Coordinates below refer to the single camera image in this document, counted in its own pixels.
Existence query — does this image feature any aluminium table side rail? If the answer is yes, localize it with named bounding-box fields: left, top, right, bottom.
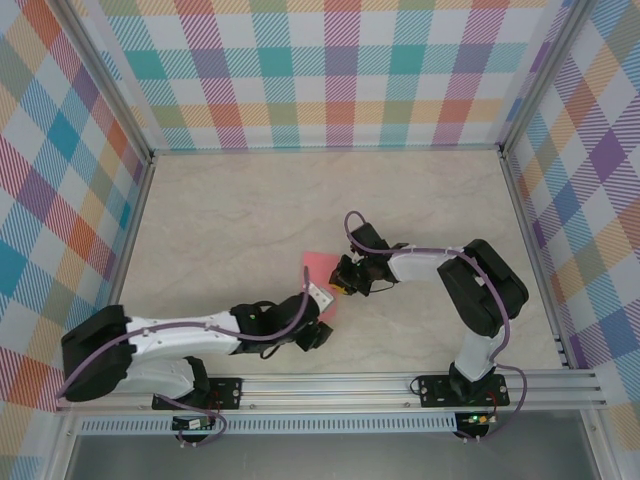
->
left=499, top=149, right=574, bottom=370
left=88, top=154, right=157, bottom=376

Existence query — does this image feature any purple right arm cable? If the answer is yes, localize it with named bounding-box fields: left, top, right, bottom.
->
left=343, top=210, right=529, bottom=445

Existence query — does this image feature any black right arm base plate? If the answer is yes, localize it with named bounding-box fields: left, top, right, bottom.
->
left=418, top=374, right=510, bottom=409

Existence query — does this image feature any aluminium frame leg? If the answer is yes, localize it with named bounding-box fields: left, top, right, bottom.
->
left=582, top=409, right=616, bottom=480
left=44, top=413, right=76, bottom=480

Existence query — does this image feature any aluminium frame post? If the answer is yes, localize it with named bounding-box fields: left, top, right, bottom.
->
left=52, top=0, right=154, bottom=164
left=499, top=0, right=589, bottom=156

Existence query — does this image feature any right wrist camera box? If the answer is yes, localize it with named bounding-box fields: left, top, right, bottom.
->
left=348, top=224, right=390, bottom=257

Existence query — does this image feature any perforated metal cable tray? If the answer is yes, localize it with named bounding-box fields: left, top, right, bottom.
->
left=77, top=412, right=459, bottom=435

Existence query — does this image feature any pink paper sheet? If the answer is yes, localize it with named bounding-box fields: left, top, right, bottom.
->
left=301, top=250, right=342, bottom=329

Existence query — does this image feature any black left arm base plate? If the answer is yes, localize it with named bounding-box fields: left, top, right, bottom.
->
left=151, top=377, right=245, bottom=412

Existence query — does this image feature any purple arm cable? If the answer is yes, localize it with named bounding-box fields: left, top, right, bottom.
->
left=55, top=264, right=314, bottom=449
left=343, top=210, right=529, bottom=445

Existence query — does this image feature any aluminium table back rail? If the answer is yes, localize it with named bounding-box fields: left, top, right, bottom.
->
left=149, top=143, right=506, bottom=157

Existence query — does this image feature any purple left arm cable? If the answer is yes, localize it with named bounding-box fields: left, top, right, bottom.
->
left=55, top=264, right=314, bottom=449

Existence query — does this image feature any aluminium mounting rail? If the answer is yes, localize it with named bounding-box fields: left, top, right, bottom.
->
left=55, top=368, right=609, bottom=414

